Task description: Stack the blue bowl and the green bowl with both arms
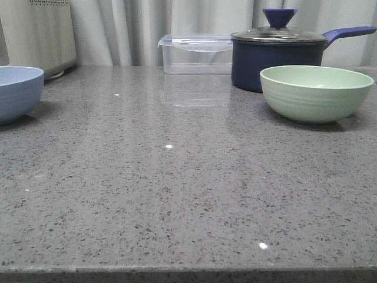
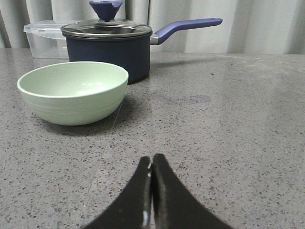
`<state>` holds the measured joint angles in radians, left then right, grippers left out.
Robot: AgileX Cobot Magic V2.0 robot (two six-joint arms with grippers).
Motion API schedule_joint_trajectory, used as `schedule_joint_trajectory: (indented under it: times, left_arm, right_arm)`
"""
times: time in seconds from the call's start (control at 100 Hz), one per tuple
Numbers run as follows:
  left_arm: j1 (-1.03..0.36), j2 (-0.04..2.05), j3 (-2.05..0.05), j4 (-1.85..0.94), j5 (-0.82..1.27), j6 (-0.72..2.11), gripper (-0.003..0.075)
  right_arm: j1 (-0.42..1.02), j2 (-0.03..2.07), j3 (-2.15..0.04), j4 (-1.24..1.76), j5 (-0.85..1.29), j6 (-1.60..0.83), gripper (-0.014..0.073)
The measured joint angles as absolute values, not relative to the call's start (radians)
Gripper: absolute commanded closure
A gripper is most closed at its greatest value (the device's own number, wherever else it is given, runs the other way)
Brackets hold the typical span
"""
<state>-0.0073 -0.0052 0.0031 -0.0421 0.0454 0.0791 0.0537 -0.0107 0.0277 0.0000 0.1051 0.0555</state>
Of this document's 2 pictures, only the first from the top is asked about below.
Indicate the glass lid with blue knob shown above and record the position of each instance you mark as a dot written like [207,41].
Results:
[278,31]

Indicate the dark blue saucepan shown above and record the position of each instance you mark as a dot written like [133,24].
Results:
[250,58]

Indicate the light blue bowl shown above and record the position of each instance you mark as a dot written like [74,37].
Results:
[21,89]

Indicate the clear plastic lidded container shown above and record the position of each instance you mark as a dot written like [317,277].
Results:
[196,54]

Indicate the light green bowl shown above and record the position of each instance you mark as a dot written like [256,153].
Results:
[313,94]

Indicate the cream white toaster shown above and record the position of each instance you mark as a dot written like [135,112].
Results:
[38,34]

